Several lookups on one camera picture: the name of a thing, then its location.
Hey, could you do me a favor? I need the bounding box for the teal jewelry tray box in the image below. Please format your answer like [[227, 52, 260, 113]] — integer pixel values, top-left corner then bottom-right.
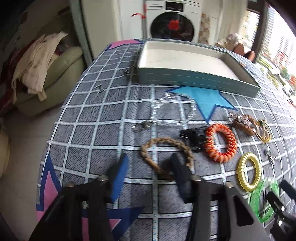
[[137, 40, 260, 97]]

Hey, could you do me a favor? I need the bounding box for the blue grid bedsheet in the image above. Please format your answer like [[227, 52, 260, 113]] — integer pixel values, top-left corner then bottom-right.
[[36, 42, 295, 240]]

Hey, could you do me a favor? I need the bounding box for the black hair clip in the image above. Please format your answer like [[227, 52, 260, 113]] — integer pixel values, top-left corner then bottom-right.
[[180, 126, 207, 153]]

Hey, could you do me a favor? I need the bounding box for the silver charm pendant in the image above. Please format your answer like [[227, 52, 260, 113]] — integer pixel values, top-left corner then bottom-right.
[[264, 148, 275, 167]]

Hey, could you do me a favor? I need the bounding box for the orange spiral hair tie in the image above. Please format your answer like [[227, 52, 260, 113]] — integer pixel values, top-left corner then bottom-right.
[[203, 123, 238, 163]]

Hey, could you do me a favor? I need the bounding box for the black hairpin near tray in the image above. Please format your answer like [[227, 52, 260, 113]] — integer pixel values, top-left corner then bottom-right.
[[122, 67, 137, 77]]

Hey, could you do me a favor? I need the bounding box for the checkered beige towel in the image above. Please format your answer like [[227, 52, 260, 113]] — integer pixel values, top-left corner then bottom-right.
[[198, 13, 210, 44]]

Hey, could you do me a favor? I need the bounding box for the brown spiral tie with stars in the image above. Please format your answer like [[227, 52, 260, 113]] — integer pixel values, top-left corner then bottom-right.
[[228, 113, 258, 136]]

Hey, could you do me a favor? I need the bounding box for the brown chair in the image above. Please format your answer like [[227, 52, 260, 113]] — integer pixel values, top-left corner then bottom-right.
[[233, 43, 244, 56], [244, 50, 255, 61]]

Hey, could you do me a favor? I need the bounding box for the green translucent bangle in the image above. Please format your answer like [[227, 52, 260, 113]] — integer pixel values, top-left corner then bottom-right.
[[248, 177, 279, 223]]

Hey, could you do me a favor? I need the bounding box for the gold spiral hair tie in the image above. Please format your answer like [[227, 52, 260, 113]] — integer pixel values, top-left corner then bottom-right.
[[236, 152, 263, 192]]

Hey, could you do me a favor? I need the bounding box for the clear chain with clasp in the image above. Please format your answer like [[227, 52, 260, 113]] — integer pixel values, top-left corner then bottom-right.
[[131, 91, 197, 133]]

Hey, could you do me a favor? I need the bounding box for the beige clothes pile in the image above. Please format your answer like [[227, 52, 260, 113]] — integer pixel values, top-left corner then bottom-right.
[[11, 31, 68, 103]]

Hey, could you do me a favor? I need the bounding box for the brown braided bracelet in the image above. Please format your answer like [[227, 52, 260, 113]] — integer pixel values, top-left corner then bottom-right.
[[140, 136, 195, 180]]

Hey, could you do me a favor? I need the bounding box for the white washing machine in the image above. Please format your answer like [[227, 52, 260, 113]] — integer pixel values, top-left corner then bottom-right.
[[145, 1, 203, 43]]

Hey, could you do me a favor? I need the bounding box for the small black hairpin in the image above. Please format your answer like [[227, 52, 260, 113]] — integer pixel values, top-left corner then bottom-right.
[[94, 84, 104, 93]]

